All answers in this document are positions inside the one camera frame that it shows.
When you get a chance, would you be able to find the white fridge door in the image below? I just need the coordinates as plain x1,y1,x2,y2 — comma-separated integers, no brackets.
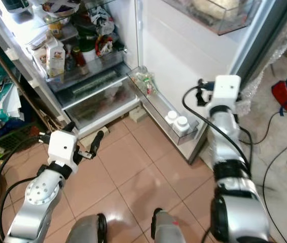
136,0,287,165

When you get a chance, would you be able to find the white open fridge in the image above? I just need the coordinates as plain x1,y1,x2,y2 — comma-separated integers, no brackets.
0,0,144,135

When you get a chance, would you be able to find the small white bottle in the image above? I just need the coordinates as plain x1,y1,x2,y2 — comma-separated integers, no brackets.
174,116,190,135
165,110,178,125

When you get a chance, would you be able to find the clear crisper drawer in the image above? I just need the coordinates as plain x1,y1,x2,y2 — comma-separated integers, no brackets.
55,66,136,125

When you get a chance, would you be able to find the clear long door bin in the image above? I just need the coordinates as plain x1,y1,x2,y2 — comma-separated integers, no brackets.
127,67,199,147

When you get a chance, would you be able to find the dark green crate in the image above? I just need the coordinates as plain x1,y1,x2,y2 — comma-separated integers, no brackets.
0,124,45,152

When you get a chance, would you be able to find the white milk carton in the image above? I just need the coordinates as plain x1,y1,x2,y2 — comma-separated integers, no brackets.
45,36,67,77

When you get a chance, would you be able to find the clear deep door bin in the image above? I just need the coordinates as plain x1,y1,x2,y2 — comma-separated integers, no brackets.
164,0,273,36

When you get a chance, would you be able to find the grey robot left leg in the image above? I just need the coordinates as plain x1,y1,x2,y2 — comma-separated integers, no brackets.
65,213,107,243

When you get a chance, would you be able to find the grey robot leg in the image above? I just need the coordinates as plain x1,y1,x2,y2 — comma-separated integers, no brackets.
151,208,190,243
65,213,107,243

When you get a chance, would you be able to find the red white packet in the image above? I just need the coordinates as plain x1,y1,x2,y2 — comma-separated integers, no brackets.
95,35,116,56

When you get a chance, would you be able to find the yellow jar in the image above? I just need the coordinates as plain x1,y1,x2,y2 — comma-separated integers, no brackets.
47,18,65,38

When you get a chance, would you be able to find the black white packet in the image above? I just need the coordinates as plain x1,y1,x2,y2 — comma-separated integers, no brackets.
89,6,116,35

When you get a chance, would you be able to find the grey robot right leg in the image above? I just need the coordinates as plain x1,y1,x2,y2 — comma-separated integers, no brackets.
151,208,190,243

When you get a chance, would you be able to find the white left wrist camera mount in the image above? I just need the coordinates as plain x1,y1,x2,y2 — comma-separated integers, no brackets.
47,130,78,165

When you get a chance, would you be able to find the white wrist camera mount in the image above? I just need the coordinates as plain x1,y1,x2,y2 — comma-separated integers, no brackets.
210,74,241,108
47,130,78,165

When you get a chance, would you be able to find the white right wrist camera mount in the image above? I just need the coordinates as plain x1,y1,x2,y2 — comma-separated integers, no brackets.
210,74,241,108

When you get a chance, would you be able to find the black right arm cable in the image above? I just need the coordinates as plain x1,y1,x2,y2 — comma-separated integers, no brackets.
182,86,255,175

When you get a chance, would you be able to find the black floor cable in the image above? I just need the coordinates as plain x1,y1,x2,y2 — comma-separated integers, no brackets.
240,109,287,243

